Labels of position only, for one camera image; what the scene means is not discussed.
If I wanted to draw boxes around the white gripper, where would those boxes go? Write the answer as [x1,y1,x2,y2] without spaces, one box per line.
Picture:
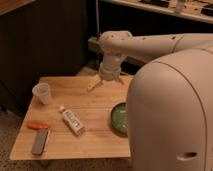
[87,63,123,92]

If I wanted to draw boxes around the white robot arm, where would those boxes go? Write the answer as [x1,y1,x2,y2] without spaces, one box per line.
[99,31,213,171]

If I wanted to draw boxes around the green bowl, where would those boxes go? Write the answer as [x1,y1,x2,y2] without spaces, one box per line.
[110,102,127,135]

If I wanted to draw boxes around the wooden table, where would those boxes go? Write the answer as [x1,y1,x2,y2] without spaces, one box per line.
[10,76,132,161]

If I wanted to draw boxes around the small clear plastic bottle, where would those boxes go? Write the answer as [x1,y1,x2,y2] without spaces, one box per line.
[59,106,85,136]

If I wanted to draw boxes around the translucent plastic cup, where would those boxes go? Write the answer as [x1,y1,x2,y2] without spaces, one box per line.
[32,83,52,105]

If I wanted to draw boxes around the grey rectangular block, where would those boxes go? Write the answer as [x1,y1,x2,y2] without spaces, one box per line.
[31,129,49,155]

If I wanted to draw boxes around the background shelf with items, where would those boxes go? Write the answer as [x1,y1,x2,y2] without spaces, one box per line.
[101,0,213,24]

